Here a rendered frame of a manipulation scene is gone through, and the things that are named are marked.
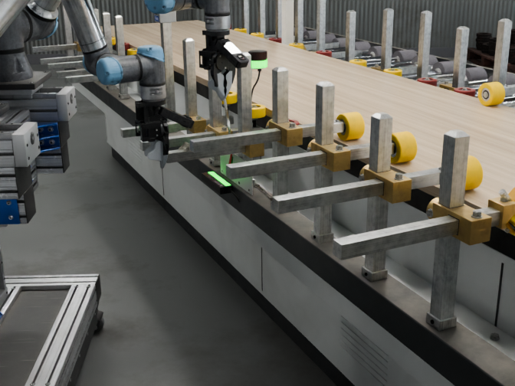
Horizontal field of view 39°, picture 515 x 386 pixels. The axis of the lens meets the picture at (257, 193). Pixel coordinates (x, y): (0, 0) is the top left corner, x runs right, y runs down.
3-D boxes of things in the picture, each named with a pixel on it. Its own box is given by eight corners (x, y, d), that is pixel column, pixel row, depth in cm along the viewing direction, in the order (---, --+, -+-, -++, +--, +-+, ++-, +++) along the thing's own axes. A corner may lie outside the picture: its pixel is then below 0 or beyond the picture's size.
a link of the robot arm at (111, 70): (91, 82, 207) (126, 77, 213) (107, 88, 198) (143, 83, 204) (88, 54, 204) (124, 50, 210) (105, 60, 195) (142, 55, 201)
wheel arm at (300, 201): (278, 215, 150) (278, 198, 149) (270, 210, 153) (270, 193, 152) (469, 180, 170) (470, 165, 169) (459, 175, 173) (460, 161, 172)
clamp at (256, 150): (250, 158, 225) (249, 142, 224) (232, 147, 237) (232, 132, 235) (266, 155, 228) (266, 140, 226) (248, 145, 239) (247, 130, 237)
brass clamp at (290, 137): (284, 147, 200) (285, 129, 199) (264, 135, 212) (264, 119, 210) (304, 145, 203) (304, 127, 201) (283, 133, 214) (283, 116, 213)
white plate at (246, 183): (250, 195, 228) (250, 165, 225) (219, 172, 251) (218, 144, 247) (252, 194, 229) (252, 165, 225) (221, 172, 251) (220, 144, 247)
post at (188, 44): (191, 164, 281) (185, 39, 264) (188, 161, 284) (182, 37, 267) (199, 163, 282) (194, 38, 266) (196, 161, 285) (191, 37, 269)
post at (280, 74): (277, 228, 216) (277, 68, 200) (272, 224, 219) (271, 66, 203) (288, 227, 218) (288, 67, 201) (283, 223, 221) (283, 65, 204)
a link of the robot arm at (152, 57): (129, 46, 207) (155, 43, 211) (132, 84, 210) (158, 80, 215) (142, 49, 201) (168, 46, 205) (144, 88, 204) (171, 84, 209)
